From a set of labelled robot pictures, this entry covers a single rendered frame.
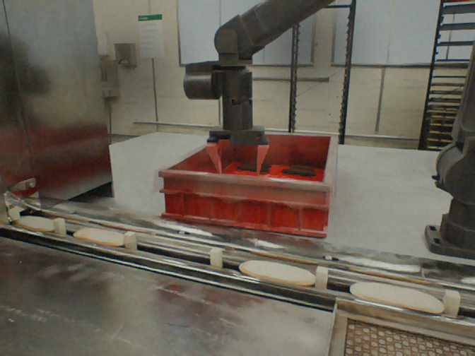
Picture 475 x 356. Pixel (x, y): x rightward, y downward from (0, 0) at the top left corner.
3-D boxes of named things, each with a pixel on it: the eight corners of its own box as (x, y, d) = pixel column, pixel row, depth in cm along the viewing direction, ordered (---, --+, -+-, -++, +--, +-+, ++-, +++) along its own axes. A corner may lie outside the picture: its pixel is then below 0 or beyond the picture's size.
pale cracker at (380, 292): (440, 299, 39) (442, 290, 39) (447, 320, 36) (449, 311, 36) (350, 282, 43) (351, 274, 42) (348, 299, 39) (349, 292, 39)
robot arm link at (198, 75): (235, 28, 57) (252, 33, 64) (174, 32, 61) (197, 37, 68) (236, 102, 60) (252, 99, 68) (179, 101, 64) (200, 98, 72)
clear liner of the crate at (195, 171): (336, 167, 103) (339, 134, 100) (333, 241, 58) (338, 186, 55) (228, 159, 111) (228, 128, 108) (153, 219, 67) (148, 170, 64)
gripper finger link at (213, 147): (243, 183, 66) (242, 134, 63) (206, 182, 67) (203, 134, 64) (245, 173, 72) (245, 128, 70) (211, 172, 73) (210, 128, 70)
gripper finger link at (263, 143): (268, 183, 66) (268, 134, 63) (230, 183, 66) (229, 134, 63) (268, 173, 72) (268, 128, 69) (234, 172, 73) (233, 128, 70)
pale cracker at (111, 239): (135, 239, 54) (134, 232, 53) (119, 250, 50) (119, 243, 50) (85, 229, 57) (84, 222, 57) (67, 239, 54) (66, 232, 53)
